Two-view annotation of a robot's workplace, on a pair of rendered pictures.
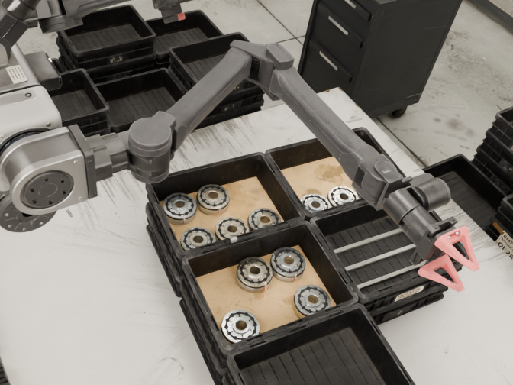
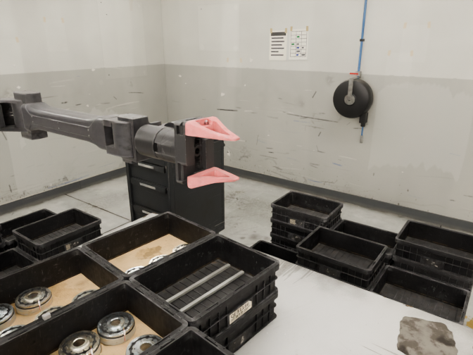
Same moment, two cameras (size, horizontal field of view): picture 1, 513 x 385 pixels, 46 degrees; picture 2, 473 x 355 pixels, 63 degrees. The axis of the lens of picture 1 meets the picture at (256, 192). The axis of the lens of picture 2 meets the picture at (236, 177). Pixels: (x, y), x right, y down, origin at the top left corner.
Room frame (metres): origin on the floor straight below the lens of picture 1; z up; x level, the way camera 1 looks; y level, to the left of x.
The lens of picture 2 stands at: (0.10, -0.26, 1.62)
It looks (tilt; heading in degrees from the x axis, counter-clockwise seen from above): 20 degrees down; 347
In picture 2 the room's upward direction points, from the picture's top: straight up
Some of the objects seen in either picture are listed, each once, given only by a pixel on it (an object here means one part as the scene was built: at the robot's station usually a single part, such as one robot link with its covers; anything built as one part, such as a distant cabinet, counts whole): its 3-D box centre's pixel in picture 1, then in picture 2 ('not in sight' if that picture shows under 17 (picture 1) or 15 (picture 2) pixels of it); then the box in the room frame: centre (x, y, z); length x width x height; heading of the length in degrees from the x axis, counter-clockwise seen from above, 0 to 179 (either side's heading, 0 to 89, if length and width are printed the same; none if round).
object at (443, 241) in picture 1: (454, 253); (213, 143); (0.68, -0.36, 1.47); 0.09 x 0.07 x 0.07; 40
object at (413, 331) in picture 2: not in sight; (426, 337); (0.93, -1.10, 0.71); 0.22 x 0.19 x 0.01; 130
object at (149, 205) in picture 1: (223, 212); (42, 305); (1.17, 0.09, 0.87); 0.40 x 0.30 x 0.11; 125
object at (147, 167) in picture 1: (143, 154); not in sight; (0.79, 0.22, 1.44); 0.10 x 0.09 x 0.05; 130
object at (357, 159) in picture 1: (322, 121); (72, 123); (0.98, -0.10, 1.45); 0.43 x 0.06 x 0.11; 41
